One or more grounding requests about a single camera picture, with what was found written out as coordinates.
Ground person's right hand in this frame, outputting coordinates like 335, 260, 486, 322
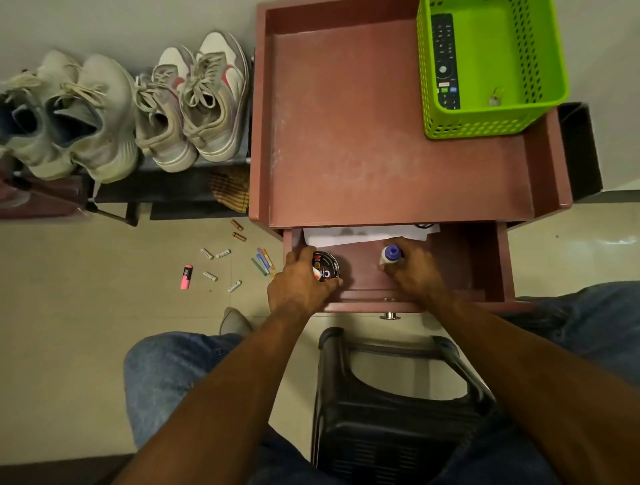
377, 237, 449, 310

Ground person's left hand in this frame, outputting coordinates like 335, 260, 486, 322
266, 244, 345, 318

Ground black round tin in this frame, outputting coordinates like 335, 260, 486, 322
312, 250, 341, 283

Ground striped yellow cleaning cloth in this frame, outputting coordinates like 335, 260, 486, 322
209, 167, 251, 215

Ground red-brown drawer cabinet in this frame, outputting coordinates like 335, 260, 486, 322
248, 0, 573, 314

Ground white pink sneaker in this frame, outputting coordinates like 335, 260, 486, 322
179, 31, 250, 163
133, 46, 199, 173

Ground black remote control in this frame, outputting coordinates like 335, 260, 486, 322
431, 13, 461, 111

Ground grey-blue sneaker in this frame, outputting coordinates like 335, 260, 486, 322
0, 49, 83, 181
45, 53, 140, 185

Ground person's right forearm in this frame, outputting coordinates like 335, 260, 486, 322
429, 289, 640, 485

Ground person's left forearm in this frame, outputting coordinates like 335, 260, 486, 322
112, 307, 321, 485

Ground person's grey slipper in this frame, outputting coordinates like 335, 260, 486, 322
219, 307, 253, 336

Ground person's right leg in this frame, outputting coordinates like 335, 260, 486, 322
435, 281, 640, 485

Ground white paper sheets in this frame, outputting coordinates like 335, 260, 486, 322
303, 223, 442, 249

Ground black shoe rack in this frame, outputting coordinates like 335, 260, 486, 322
9, 49, 256, 227

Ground black stool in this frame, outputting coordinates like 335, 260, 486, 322
311, 327, 499, 485

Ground black baseboard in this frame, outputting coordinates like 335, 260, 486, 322
557, 102, 640, 203

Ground green plastic basket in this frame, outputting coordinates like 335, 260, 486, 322
416, 0, 570, 141

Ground dark brown furniture panel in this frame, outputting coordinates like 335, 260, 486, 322
0, 452, 136, 485

